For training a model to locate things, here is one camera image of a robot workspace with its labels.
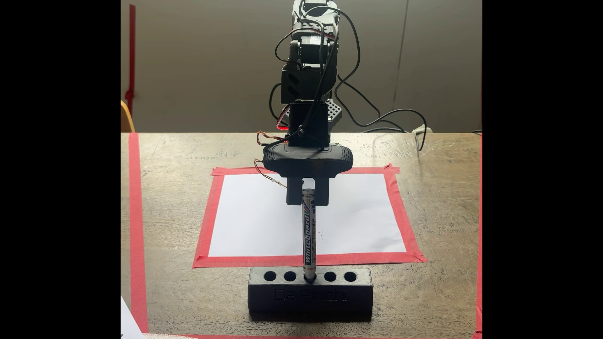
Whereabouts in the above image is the whiteboard marker pen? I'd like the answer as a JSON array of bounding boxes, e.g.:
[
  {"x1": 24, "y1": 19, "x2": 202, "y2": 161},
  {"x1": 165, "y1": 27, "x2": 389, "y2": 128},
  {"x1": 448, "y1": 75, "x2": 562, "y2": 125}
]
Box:
[{"x1": 301, "y1": 188, "x2": 317, "y2": 282}]

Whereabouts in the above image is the black pen holder block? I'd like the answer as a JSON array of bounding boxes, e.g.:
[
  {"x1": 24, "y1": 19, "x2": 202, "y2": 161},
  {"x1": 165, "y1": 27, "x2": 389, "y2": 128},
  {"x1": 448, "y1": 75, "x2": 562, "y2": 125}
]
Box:
[{"x1": 247, "y1": 267, "x2": 374, "y2": 317}]

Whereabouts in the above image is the black oval webcam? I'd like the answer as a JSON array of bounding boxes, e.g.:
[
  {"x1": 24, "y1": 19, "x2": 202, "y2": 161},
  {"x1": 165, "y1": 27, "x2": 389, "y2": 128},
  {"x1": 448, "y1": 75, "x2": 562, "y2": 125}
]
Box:
[{"x1": 262, "y1": 143, "x2": 354, "y2": 180}]

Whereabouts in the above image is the red tape strip on paper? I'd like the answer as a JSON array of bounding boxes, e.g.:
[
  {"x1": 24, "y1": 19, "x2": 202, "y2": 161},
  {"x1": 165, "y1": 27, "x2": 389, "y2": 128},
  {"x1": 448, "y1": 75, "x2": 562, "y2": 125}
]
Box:
[
  {"x1": 193, "y1": 252, "x2": 429, "y2": 269},
  {"x1": 383, "y1": 164, "x2": 429, "y2": 264},
  {"x1": 193, "y1": 168, "x2": 226, "y2": 268},
  {"x1": 211, "y1": 163, "x2": 400, "y2": 176}
]

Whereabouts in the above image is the long red table tape strip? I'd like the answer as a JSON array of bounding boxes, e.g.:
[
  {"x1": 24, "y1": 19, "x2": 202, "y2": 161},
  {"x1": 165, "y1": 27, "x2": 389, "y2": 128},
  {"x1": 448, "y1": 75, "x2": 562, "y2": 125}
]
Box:
[
  {"x1": 128, "y1": 133, "x2": 149, "y2": 334},
  {"x1": 475, "y1": 134, "x2": 483, "y2": 339}
]

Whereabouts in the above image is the wooden chair back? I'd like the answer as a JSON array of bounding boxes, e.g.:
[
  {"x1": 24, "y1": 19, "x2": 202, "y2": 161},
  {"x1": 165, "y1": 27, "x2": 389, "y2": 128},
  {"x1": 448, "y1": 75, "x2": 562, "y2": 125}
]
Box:
[{"x1": 121, "y1": 100, "x2": 136, "y2": 133}]

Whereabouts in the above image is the white loose paper sheet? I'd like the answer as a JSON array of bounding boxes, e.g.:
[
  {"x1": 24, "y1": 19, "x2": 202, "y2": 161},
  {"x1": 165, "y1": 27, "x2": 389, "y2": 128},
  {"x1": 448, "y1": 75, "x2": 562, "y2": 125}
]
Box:
[{"x1": 121, "y1": 295, "x2": 145, "y2": 339}]

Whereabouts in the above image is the black webcam cable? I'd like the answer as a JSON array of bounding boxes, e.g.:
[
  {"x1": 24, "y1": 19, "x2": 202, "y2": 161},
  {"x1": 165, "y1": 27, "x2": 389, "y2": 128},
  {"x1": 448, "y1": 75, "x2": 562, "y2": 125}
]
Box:
[{"x1": 264, "y1": 9, "x2": 341, "y2": 152}]

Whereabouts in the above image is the thin orange wire bundle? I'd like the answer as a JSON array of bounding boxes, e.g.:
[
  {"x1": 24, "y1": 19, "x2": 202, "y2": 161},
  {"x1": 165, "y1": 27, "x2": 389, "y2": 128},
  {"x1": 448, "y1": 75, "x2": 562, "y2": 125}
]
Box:
[{"x1": 254, "y1": 130, "x2": 288, "y2": 188}]

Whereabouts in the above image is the black power cable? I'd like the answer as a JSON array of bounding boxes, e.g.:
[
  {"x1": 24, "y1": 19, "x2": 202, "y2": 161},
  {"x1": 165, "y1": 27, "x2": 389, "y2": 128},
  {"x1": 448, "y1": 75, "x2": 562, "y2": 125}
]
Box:
[{"x1": 301, "y1": 4, "x2": 427, "y2": 152}]

